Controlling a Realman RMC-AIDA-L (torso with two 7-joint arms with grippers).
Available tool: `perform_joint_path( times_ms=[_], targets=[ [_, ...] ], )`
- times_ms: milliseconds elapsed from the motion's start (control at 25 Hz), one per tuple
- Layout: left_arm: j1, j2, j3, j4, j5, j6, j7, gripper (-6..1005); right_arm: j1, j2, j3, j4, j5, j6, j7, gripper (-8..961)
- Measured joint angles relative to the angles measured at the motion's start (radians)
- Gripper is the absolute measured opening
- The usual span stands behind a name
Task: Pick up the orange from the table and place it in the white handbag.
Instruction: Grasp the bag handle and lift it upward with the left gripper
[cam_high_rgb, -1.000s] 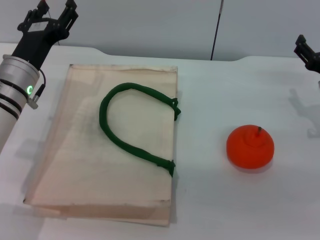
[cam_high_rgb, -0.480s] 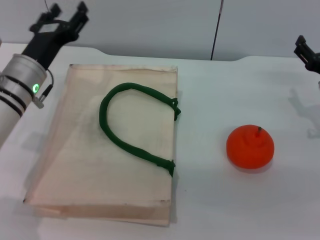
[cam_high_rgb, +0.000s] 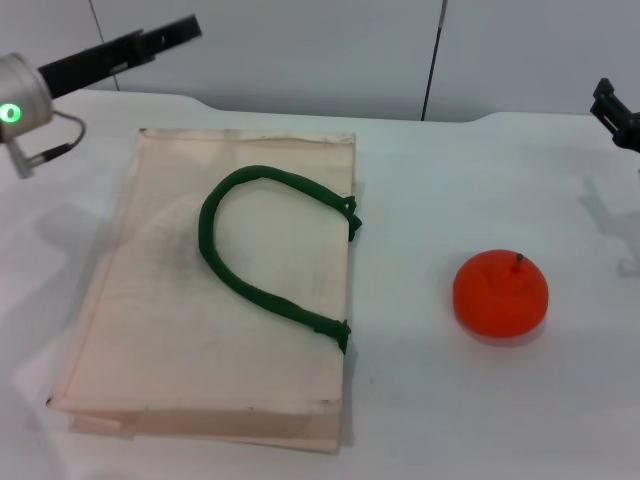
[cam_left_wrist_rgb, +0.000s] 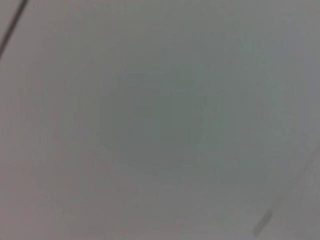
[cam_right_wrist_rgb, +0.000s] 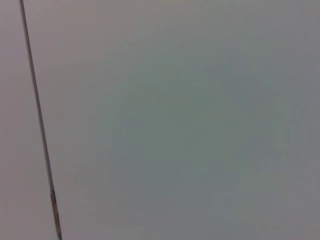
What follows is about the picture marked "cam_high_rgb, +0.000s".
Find cream canvas handbag green handles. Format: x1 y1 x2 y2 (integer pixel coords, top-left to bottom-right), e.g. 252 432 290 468
45 127 363 455

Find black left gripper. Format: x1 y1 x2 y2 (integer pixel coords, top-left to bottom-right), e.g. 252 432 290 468
36 14 203 100

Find orange fruit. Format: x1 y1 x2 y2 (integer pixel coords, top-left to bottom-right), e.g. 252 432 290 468
452 249 550 343

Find grey left wrist cable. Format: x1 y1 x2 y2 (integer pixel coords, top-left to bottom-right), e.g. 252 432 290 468
30 110 87 165

